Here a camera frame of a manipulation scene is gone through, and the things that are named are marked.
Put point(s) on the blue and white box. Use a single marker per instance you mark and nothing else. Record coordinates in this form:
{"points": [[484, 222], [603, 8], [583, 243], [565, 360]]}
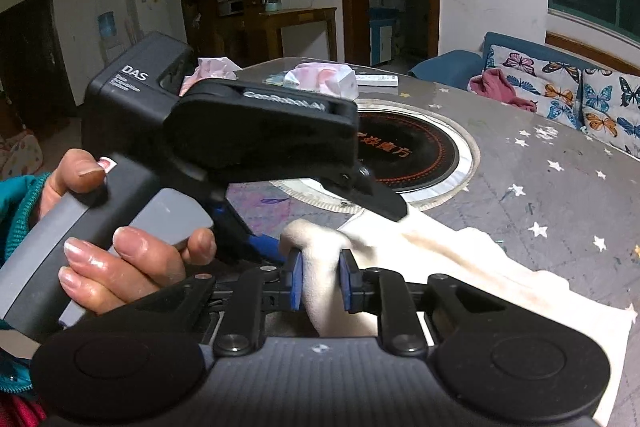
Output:
{"points": [[384, 34]]}

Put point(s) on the pink garment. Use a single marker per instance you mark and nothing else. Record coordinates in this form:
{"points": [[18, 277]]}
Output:
{"points": [[497, 87]]}

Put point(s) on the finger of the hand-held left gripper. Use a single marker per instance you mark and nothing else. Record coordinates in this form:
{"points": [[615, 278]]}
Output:
{"points": [[375, 197], [240, 237]]}

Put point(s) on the round built-in induction cooktop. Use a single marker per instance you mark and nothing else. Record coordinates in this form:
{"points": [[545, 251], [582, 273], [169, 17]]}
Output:
{"points": [[415, 147]]}

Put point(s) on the pastel tissue pack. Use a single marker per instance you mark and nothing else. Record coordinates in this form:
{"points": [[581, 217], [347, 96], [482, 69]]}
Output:
{"points": [[322, 79]]}

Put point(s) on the person's clothed body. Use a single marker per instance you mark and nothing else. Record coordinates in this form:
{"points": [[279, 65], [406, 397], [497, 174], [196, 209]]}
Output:
{"points": [[17, 397]]}

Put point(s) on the white remote control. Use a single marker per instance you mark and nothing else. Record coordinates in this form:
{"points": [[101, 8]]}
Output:
{"points": [[376, 80]]}

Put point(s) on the wooden side table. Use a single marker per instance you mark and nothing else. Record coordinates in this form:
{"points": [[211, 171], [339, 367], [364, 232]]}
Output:
{"points": [[300, 19]]}

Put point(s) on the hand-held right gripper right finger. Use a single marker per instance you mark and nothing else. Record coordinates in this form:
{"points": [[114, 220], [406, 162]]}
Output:
{"points": [[346, 282]]}

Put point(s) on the white and pink tissue pack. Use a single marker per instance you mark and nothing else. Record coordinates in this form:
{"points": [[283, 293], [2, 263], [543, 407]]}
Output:
{"points": [[212, 68]]}

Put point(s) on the butterfly print cushion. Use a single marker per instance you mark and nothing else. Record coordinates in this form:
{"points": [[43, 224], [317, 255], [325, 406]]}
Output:
{"points": [[545, 87], [612, 112]]}

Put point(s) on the glass kettle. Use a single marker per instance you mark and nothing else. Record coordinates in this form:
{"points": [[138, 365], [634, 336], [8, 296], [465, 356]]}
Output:
{"points": [[273, 1]]}

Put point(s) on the water dispenser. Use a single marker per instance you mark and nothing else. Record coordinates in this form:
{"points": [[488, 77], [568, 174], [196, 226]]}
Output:
{"points": [[111, 36]]}

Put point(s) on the polka dot bag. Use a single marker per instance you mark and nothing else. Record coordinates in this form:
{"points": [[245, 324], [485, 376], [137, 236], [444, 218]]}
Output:
{"points": [[20, 157]]}

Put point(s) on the white cloth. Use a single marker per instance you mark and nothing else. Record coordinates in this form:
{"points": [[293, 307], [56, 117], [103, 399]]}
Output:
{"points": [[475, 277]]}

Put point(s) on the person's left hand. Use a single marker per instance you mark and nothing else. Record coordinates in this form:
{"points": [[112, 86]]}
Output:
{"points": [[130, 264]]}

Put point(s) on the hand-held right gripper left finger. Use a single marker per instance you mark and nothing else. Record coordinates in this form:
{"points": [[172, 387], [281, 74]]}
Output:
{"points": [[296, 279]]}

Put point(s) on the small countertop appliance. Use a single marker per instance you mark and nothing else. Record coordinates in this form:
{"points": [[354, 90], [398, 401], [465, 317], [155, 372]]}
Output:
{"points": [[231, 6]]}

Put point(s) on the white refrigerator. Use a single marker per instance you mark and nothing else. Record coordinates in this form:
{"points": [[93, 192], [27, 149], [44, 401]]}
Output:
{"points": [[149, 14]]}

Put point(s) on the blue sofa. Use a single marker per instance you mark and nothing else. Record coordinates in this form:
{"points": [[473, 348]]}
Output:
{"points": [[450, 64]]}

